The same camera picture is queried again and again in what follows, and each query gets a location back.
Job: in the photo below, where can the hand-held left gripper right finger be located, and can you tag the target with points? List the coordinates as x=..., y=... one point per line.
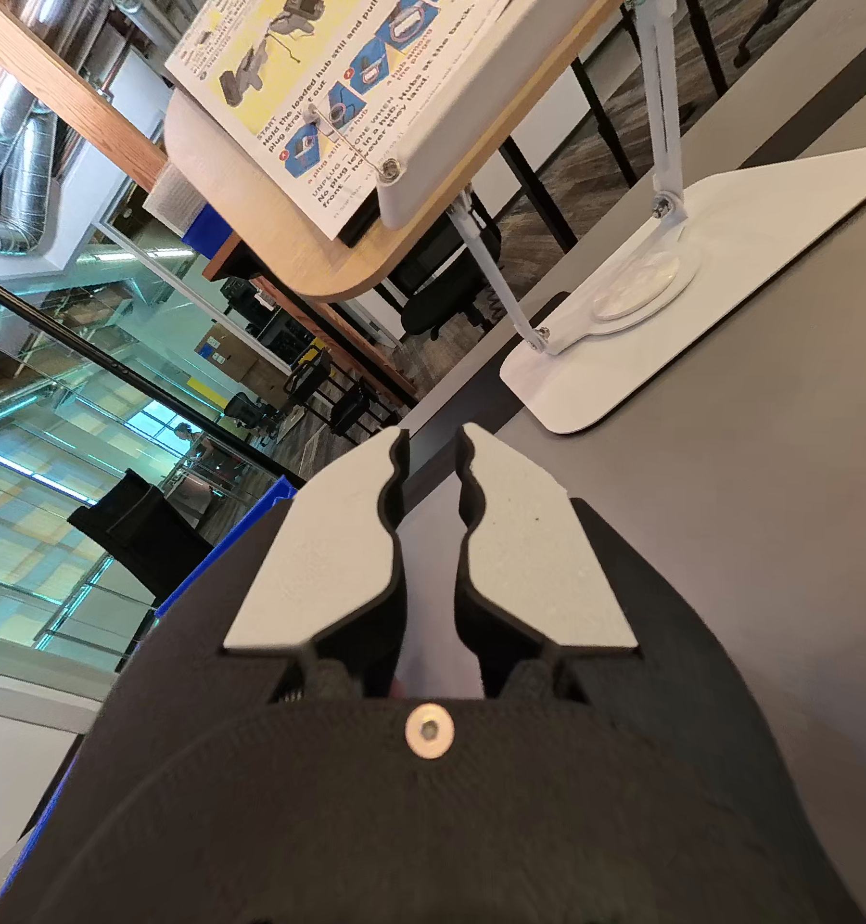
x=548, y=577

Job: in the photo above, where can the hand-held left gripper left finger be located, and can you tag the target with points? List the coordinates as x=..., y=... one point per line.
x=310, y=570

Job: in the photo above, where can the blue plastic bin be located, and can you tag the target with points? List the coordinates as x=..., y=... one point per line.
x=209, y=231
x=238, y=534

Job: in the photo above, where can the black office chair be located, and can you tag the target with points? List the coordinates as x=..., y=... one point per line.
x=144, y=534

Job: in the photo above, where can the cardboard box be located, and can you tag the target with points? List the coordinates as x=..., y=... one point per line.
x=238, y=361

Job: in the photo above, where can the brown standing desk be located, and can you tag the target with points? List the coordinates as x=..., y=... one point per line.
x=317, y=325

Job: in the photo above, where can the black swivel chair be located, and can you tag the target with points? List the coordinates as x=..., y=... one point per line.
x=440, y=289

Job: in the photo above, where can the white paper stack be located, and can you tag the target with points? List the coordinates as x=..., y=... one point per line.
x=173, y=198

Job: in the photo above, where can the white board stand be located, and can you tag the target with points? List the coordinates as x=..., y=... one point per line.
x=765, y=238

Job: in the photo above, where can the printed instruction sheet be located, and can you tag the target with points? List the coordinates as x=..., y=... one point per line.
x=296, y=72

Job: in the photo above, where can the silver duct pipes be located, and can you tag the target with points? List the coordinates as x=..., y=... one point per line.
x=14, y=144

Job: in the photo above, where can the wooden post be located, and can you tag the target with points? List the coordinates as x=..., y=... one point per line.
x=65, y=86

